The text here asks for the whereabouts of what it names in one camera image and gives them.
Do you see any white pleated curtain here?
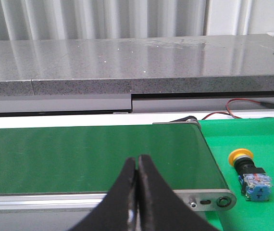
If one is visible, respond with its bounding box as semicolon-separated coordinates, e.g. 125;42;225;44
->
0;0;252;40

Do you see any green conveyor belt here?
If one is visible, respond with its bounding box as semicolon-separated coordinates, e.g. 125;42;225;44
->
0;123;229;195

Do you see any bright green mat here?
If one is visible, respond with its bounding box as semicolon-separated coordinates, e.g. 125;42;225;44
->
200;118;274;231

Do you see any aluminium conveyor frame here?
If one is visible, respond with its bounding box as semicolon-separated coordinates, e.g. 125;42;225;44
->
0;116;237;212

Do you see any red and black cable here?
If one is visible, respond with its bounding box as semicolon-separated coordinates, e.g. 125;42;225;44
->
201;98;274;120

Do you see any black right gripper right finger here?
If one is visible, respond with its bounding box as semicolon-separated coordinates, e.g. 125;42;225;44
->
138;154;217;231

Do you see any yellow push button switch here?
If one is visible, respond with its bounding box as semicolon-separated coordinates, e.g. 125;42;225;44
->
228;148;272;202

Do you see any grey granite counter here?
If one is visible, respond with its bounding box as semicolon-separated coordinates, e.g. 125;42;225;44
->
0;34;274;114

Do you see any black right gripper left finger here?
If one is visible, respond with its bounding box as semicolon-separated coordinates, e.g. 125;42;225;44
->
70;157;137;231

